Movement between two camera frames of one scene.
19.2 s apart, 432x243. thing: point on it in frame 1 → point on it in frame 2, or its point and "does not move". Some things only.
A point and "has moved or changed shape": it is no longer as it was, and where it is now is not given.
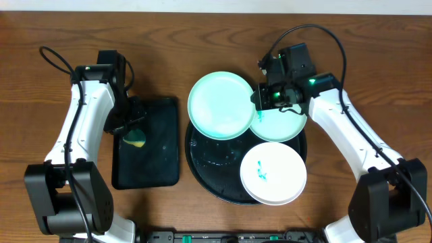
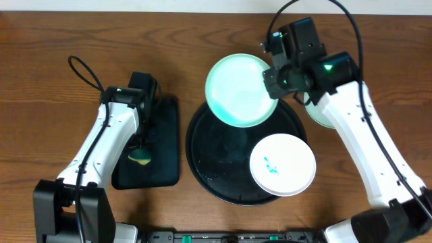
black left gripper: x=126 y=122 → x=142 y=133
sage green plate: x=277 y=126 has moved or changed shape
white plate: x=273 y=173 has moved or changed shape
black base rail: x=287 y=236 does not move
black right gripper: x=262 y=98 → x=270 y=82
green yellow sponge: x=135 y=137 has moved or changed shape
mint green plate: x=220 y=105 has moved or changed shape
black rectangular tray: x=156 y=163 does not move
